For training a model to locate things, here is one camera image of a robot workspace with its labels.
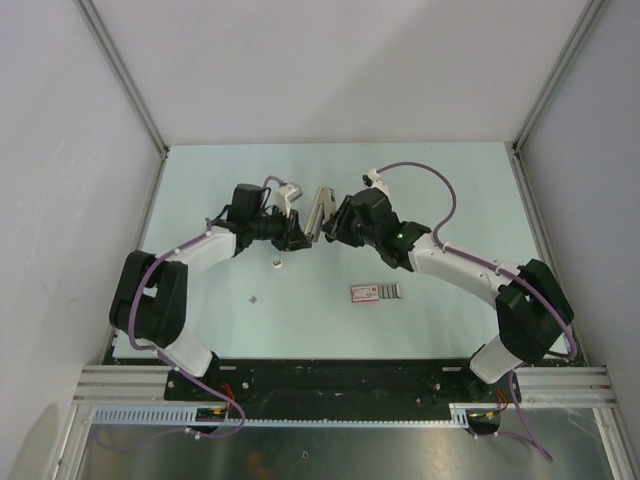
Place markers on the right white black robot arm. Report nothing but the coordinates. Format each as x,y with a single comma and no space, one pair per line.
532,310

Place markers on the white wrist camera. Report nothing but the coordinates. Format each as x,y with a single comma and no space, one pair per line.
372,180
285,196

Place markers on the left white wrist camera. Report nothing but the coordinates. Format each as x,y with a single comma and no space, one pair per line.
285,196

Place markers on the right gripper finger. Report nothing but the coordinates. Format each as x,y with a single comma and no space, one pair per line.
333,230
342,213

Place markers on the beige black stapler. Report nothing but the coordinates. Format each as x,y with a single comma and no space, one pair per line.
323,208

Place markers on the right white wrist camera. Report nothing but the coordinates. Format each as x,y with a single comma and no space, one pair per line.
372,180

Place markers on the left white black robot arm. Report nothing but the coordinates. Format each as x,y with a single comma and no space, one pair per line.
150,302

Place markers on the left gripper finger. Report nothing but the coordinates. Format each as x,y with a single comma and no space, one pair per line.
296,240
293,222

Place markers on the red white staple box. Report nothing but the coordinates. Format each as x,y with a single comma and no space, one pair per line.
375,292

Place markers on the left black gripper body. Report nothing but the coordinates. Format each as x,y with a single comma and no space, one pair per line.
271,227

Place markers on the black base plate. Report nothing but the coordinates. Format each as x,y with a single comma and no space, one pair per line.
370,391

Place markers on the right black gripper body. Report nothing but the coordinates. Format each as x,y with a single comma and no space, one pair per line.
357,235

